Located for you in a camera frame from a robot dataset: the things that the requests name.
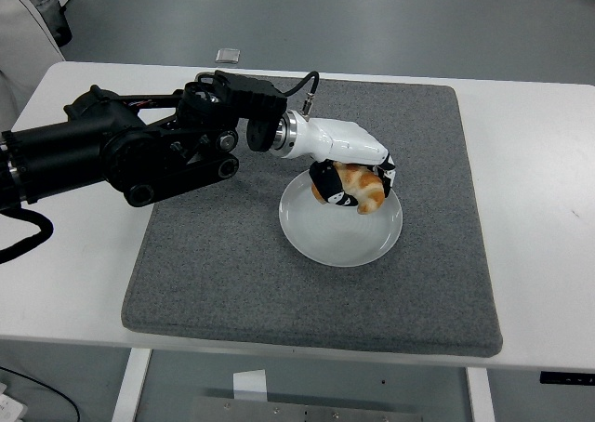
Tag black table control panel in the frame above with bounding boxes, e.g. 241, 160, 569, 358
539, 370, 595, 386

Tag black bin with clear bag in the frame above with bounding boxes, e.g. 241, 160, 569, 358
25, 0, 75, 47

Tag grey round plate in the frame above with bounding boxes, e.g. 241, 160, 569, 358
278, 168, 403, 268

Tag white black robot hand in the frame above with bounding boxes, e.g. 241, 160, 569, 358
292, 116, 397, 210

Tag croissant bread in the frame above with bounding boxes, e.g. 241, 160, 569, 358
310, 161, 387, 217

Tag white table leg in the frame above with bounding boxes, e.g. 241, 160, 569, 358
466, 367, 496, 422
111, 347, 152, 422

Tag grey felt mat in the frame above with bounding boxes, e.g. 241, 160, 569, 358
121, 73, 504, 359

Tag white power strip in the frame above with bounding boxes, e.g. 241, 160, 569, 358
0, 382, 29, 422

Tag black floor cable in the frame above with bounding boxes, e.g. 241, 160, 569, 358
0, 364, 81, 422

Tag white fabric cover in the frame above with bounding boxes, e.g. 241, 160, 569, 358
0, 0, 67, 133

